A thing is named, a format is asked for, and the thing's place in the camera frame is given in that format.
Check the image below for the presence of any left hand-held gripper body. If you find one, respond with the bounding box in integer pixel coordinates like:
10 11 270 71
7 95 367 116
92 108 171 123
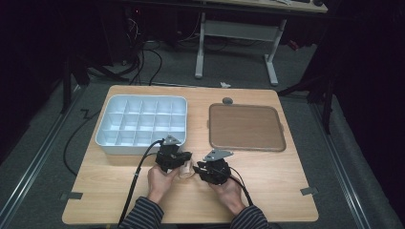
154 135 187 175

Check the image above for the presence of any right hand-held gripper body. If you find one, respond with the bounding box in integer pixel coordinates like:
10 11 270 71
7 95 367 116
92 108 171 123
202 148 235 187

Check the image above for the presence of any peach sock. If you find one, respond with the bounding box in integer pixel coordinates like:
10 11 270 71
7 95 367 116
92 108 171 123
177 157 196 179

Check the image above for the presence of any person's left hand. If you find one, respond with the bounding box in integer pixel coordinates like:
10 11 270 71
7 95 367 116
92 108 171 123
146 164 181 205

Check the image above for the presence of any person's right hand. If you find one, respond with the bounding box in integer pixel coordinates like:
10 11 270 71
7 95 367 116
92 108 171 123
208 179 246 218

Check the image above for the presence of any white compartment organizer box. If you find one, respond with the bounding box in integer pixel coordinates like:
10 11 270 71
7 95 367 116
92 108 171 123
95 94 189 156

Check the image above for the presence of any brown tray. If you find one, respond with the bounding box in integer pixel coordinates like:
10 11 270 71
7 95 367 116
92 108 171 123
207 102 288 153

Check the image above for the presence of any grey tape strip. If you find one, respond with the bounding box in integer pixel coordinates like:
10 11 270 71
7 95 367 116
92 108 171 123
299 186 320 197
59 191 84 201

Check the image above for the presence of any black stand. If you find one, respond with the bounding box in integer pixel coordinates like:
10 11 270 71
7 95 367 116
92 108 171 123
276 61 337 135
59 53 130 115

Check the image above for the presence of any white-legged desk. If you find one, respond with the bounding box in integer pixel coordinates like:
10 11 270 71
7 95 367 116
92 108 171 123
193 0 329 88

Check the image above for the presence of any right hand-held gripper black cable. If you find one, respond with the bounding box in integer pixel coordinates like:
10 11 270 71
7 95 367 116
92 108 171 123
228 166 255 208

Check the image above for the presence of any hand-held gripper black cable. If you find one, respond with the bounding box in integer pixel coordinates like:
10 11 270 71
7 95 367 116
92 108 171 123
228 166 255 208
117 138 166 228

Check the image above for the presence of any left hand-held gripper black cable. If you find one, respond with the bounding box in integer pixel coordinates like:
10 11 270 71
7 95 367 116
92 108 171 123
117 138 166 228

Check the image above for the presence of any bundle of black cables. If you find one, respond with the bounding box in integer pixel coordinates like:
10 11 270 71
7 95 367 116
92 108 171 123
122 17 164 87

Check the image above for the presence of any black floor cable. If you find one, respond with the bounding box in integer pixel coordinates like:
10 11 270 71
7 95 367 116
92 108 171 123
62 108 102 177

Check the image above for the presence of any metal floor rail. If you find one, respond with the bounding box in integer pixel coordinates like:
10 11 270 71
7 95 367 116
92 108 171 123
0 85 84 223
309 103 373 229

